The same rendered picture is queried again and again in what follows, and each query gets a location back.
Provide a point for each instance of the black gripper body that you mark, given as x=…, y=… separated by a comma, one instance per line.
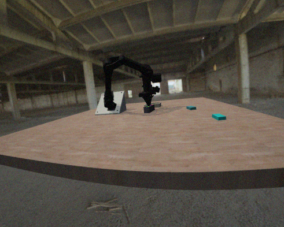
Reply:
x=146, y=90

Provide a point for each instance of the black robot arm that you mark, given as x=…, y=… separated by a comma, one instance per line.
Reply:
x=146, y=74

